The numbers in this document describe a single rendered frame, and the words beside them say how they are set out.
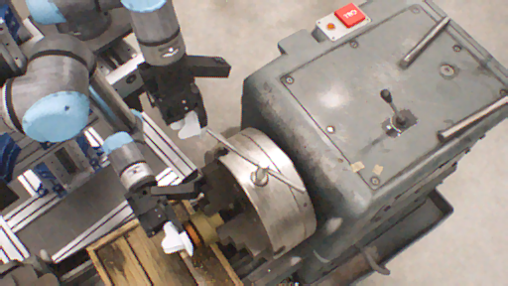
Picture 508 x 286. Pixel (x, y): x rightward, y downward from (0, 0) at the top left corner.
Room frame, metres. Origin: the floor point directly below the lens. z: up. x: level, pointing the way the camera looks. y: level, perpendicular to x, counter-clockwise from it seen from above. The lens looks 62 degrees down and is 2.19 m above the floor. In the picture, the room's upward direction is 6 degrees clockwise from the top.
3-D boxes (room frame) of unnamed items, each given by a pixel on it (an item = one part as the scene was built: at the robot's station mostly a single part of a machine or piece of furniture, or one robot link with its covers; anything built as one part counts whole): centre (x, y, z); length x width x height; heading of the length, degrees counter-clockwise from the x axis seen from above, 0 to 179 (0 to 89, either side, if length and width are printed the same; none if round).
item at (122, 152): (0.50, 0.33, 1.10); 0.11 x 0.08 x 0.09; 39
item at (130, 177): (0.44, 0.28, 1.10); 0.08 x 0.05 x 0.08; 129
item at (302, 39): (0.78, -0.08, 1.24); 0.09 x 0.08 x 0.03; 130
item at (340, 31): (0.88, -0.19, 1.23); 0.13 x 0.08 x 0.05; 130
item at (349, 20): (0.90, -0.21, 1.26); 0.06 x 0.06 x 0.02; 40
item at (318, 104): (0.71, -0.31, 1.06); 0.59 x 0.48 x 0.39; 130
